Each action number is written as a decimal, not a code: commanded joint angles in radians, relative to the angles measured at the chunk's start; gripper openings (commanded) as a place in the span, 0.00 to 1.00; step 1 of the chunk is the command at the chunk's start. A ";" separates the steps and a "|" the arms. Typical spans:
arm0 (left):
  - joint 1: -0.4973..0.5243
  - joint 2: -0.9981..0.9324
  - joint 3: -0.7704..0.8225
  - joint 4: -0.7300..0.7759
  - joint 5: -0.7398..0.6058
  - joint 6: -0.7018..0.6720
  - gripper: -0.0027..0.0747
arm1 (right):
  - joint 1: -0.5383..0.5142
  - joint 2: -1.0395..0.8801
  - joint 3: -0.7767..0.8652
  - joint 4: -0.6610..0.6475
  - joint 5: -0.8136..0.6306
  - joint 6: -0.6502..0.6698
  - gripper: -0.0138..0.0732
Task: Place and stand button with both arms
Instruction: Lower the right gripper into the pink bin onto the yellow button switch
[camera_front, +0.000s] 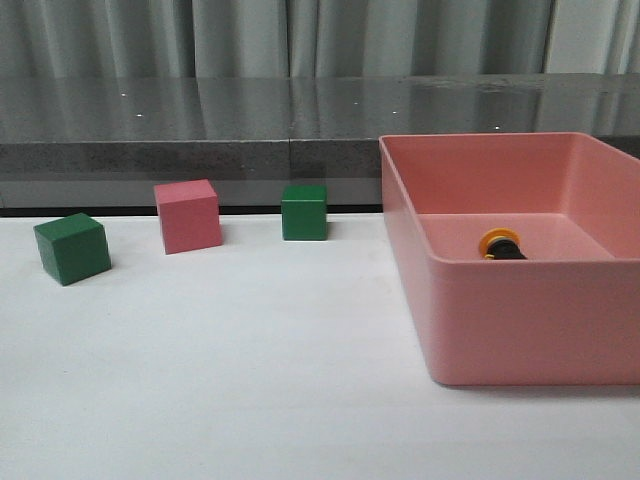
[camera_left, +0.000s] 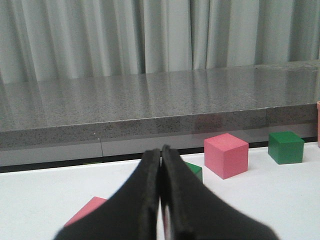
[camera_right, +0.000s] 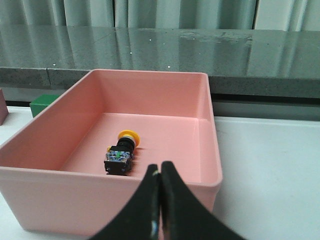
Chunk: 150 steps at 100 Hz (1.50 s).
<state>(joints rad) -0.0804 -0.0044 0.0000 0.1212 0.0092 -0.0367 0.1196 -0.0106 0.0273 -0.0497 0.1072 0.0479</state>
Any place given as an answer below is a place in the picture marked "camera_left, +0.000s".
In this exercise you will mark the dark pink wooden cube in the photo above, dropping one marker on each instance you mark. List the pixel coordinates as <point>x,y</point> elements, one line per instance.
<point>88,208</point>

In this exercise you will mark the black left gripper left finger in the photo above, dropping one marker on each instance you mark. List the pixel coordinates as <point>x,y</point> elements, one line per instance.
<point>130,214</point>

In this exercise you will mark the grey granite counter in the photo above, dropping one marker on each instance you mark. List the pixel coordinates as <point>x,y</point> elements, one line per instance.
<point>69,119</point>

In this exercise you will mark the grey curtain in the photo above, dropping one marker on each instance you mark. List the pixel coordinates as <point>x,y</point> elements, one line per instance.
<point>68,39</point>

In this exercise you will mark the green wooden cube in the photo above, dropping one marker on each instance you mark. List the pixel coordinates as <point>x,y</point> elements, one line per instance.
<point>285,147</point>
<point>197,170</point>

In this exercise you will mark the green wooden cube left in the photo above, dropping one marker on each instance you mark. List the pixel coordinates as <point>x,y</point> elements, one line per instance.
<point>197,170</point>

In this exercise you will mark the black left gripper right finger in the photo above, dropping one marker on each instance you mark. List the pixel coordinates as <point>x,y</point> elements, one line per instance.
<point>193,212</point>

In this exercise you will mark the pink plastic bin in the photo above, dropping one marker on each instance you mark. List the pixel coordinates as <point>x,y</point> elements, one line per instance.
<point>318,122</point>

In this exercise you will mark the green wooden cube right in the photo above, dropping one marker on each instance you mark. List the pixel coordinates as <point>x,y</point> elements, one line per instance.
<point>285,147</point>

